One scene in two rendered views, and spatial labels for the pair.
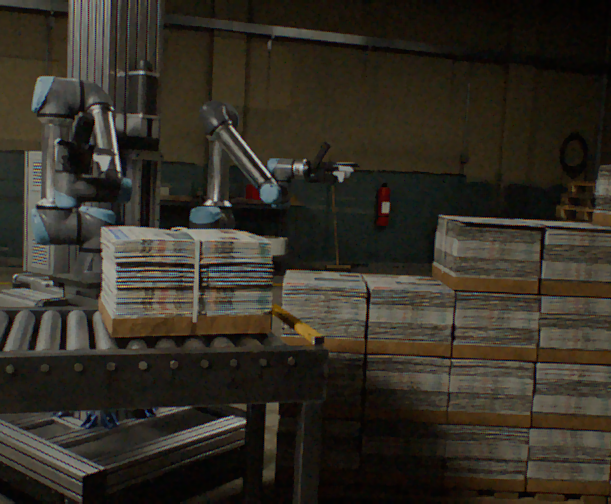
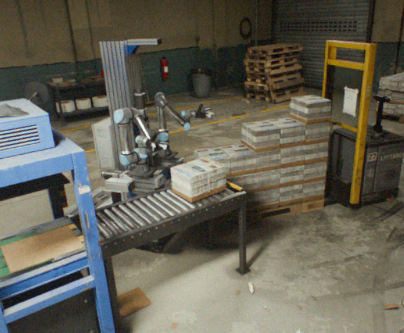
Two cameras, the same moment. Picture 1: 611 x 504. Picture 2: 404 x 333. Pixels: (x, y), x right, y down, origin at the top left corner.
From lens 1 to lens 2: 1.92 m
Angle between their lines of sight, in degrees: 22
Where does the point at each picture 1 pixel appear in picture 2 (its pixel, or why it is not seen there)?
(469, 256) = (259, 141)
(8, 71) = not seen: outside the picture
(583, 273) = (292, 139)
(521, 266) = (274, 141)
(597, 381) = (297, 170)
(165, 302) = (202, 189)
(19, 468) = not seen: hidden behind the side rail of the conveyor
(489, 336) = (266, 164)
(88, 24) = (114, 78)
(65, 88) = (127, 113)
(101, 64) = (125, 94)
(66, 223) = (134, 157)
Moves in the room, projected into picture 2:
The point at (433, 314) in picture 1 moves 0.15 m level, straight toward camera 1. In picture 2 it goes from (250, 161) to (253, 166)
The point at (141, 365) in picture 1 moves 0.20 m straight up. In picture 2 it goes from (206, 209) to (205, 186)
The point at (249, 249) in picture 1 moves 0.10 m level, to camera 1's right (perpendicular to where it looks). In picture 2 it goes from (220, 169) to (231, 167)
